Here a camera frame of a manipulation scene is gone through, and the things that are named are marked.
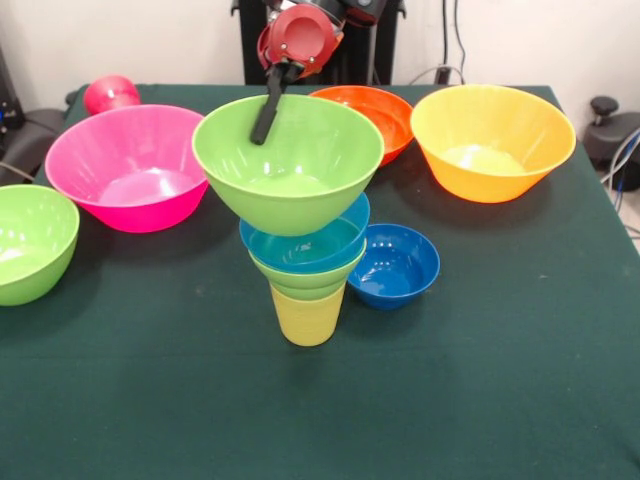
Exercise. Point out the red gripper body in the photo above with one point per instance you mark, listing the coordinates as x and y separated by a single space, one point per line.
300 37

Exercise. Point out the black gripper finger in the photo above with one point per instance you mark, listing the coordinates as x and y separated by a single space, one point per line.
267 115
272 80

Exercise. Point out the large green plastic bowl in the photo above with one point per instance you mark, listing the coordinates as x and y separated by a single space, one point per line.
290 190
30 250

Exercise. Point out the red-orange plastic bowl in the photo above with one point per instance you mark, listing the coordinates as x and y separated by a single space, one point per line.
395 120

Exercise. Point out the light blue plastic bowl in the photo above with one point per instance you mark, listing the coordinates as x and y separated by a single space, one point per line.
345 240

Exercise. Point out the small green plastic bowl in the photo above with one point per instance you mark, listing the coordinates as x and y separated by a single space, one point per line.
305 285

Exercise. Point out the yellow plastic cup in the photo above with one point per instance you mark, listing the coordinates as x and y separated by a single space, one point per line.
307 322

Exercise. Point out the black computer tower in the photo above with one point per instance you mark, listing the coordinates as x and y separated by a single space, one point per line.
7 100

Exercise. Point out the black power adapter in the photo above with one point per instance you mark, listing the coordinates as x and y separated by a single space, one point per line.
442 75

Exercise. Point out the large pink plastic bowl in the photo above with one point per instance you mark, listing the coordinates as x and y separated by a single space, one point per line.
125 170

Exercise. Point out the red plastic cup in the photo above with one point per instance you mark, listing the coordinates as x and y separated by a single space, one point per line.
110 95

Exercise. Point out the dark blue plastic bowl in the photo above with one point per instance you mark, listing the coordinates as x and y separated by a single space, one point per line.
395 280

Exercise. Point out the large orange plastic bowl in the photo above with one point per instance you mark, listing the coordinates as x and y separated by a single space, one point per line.
495 140

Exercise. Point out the dark green tablecloth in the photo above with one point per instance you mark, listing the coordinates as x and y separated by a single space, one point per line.
200 400

